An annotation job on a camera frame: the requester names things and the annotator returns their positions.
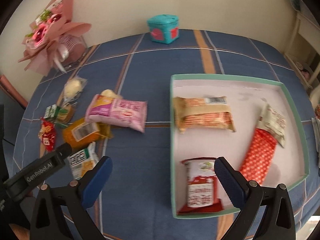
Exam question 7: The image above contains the cream wooden chair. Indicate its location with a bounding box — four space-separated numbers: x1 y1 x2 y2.
284 12 319 106

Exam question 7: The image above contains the red white cup snack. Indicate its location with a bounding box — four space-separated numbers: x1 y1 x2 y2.
177 157 223 215

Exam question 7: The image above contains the small red snack packet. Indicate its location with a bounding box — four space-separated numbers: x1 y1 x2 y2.
38 118 56 152

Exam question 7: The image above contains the green orange snack packet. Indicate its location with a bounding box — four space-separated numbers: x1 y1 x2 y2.
67 142 99 180

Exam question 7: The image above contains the pink flower bouquet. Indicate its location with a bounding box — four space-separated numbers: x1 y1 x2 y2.
19 0 91 76

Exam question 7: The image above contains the orange yellow snack packet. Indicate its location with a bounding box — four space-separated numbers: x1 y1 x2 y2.
62 118 113 152

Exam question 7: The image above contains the red dotted snack packet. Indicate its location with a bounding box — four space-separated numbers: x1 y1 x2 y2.
239 128 278 186

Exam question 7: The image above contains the cream pastry behind pink bag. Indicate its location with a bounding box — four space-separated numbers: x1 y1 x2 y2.
100 89 123 99

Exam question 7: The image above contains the clear glass vase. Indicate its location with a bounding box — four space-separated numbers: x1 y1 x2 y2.
53 34 87 73

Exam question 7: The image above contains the white round pastry packet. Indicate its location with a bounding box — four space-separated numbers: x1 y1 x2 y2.
61 76 87 106

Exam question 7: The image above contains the teal gift box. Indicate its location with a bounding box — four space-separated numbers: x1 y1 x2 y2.
147 14 180 44

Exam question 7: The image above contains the green round biscuit packet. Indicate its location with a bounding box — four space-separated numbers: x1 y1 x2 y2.
55 103 75 128

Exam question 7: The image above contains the white brown snack packet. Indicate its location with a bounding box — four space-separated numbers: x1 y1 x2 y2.
256 103 286 148

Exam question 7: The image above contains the teal rimmed cardboard tray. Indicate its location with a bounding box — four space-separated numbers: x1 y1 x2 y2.
170 74 310 218

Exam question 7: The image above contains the beige orange cake packet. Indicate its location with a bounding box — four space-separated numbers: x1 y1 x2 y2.
172 96 236 133

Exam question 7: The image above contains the blue plaid tablecloth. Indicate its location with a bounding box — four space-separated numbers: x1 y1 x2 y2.
8 30 319 239

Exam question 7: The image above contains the pink snack bag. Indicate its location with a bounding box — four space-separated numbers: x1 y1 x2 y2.
85 94 148 133

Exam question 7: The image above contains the green white snack box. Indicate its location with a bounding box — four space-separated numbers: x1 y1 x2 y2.
43 104 61 120

